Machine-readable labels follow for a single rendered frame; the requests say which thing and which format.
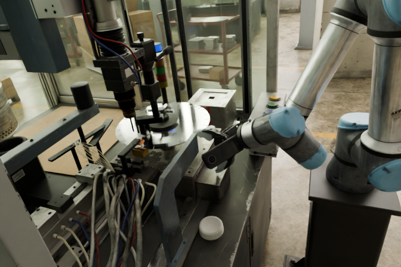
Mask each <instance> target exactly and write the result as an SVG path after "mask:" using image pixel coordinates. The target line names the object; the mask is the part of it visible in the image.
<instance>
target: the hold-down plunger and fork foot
mask: <svg viewBox="0 0 401 267"><path fill-rule="evenodd" d="M150 105H151V109H152V114H153V115H147V116H137V124H138V125H139V128H140V132H141V135H145V136H146V135H147V134H146V129H147V130H148V131H149V133H151V131H150V126H149V124H153V123H163V122H164V116H163V114H159V108H158V102H157V100H156V101H150Z"/></svg>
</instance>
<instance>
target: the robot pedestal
mask: <svg viewBox="0 0 401 267"><path fill-rule="evenodd" d="M333 155H334V154H327V157H326V160H325V162H324V163H323V164H322V165H320V167H318V168H317V169H313V170H310V183H309V200H310V211H309V223H308V229H307V241H306V248H305V251H306V253H305V256H304V257H303V258H302V259H299V258H296V257H292V256H288V255H287V256H286V263H285V267H377V264H378V261H379V258H380V254H381V250H382V247H383V244H384V240H385V236H386V233H387V230H388V226H389V223H390V219H391V216H392V215H393V216H400V217H401V206H400V203H399V199H398V196H397V192H391V193H388V192H384V191H380V190H378V189H376V188H374V189H373V190H372V191H369V192H366V193H350V192H347V191H343V190H341V189H339V188H337V187H335V186H333V185H332V184H331V183H330V182H329V181H328V179H327V178H326V167H327V165H328V163H329V162H330V160H331V159H332V157H333Z"/></svg>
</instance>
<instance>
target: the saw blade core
mask: <svg viewBox="0 0 401 267"><path fill-rule="evenodd" d="M165 104H167V106H166V107H165V109H166V110H174V112H173V113H174V114H176V115H177V116H178V119H179V121H178V123H177V124H176V125H175V126H173V127H171V128H169V129H165V130H159V131H158V130H153V129H150V131H151V133H149V134H148V135H146V136H145V135H141V132H140V128H139V125H138V129H139V133H138V132H137V127H136V124H135V118H134V117H133V118H131V120H132V124H133V127H134V132H133V131H132V127H131V122H130V119H126V118H124V119H123V120H122V121H121V122H120V123H119V124H118V126H117V128H116V137H117V139H118V140H119V141H120V142H121V143H123V144H124V145H126V146H127V145H128V144H129V143H130V142H131V141H132V140H133V139H134V138H138V139H144V143H143V144H142V145H137V146H136V147H135V148H137V147H139V148H138V149H144V150H152V149H153V148H154V149H161V148H167V145H168V147H173V146H176V145H180V144H181V143H182V144H183V143H185V142H186V141H187V140H188V138H189V137H190V135H191V134H192V133H193V131H195V130H197V129H203V128H205V127H208V125H209V121H210V117H209V114H208V112H207V111H206V110H205V109H204V108H200V106H198V105H195V104H190V103H180V102H173V103H161V104H160V105H159V104H158V107H163V106H164V105H165ZM148 109H151V106H150V107H149V106H148V107H145V108H142V109H139V110H137V111H135V113H136V118H137V116H147V115H153V114H152V112H148ZM180 142H181V143H180Z"/></svg>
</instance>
